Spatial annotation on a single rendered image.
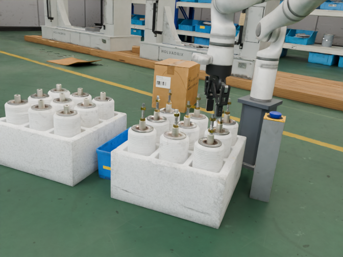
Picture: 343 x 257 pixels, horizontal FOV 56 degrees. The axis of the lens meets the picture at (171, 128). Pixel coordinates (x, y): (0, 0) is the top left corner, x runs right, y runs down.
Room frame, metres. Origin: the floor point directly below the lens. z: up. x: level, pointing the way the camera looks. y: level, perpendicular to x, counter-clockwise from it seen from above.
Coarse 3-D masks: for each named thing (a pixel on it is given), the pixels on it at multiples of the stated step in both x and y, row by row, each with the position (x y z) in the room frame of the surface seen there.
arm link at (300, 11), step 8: (288, 0) 1.13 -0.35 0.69; (296, 0) 1.10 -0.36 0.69; (304, 0) 1.06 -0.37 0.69; (312, 0) 1.03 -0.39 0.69; (320, 0) 1.03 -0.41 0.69; (288, 8) 1.14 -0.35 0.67; (296, 8) 1.10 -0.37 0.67; (304, 8) 1.08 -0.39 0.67; (312, 8) 1.08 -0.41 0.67; (304, 16) 1.13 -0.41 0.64
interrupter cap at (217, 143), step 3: (201, 138) 0.96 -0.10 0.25; (204, 138) 0.96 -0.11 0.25; (198, 141) 0.93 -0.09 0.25; (201, 141) 0.93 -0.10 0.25; (204, 141) 0.94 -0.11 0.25; (216, 141) 0.95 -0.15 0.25; (219, 141) 0.95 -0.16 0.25; (201, 144) 0.91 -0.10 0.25; (204, 144) 0.91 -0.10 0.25; (207, 144) 0.92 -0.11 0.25; (210, 144) 0.92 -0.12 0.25; (213, 144) 0.93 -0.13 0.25; (216, 144) 0.92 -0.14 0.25; (219, 144) 0.92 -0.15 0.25; (210, 147) 0.90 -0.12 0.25; (213, 147) 0.90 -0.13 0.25
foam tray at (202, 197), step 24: (240, 144) 1.12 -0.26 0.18; (120, 168) 0.96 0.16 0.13; (144, 168) 0.93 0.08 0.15; (168, 168) 0.90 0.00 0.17; (192, 168) 0.89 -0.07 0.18; (240, 168) 1.17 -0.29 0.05; (120, 192) 0.96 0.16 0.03; (144, 192) 0.93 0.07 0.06; (168, 192) 0.90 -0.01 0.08; (192, 192) 0.87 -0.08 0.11; (216, 192) 0.84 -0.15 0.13; (192, 216) 0.87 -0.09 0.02; (216, 216) 0.84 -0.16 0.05
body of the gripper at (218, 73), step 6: (210, 66) 0.91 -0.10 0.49; (216, 66) 0.90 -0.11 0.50; (222, 66) 0.90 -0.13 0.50; (228, 66) 0.91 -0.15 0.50; (210, 72) 0.91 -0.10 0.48; (216, 72) 0.90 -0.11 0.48; (222, 72) 0.90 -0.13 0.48; (228, 72) 0.91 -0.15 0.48; (210, 78) 0.96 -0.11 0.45; (216, 78) 0.92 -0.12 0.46; (222, 78) 0.90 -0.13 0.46; (216, 84) 0.91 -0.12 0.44; (216, 90) 0.91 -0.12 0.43
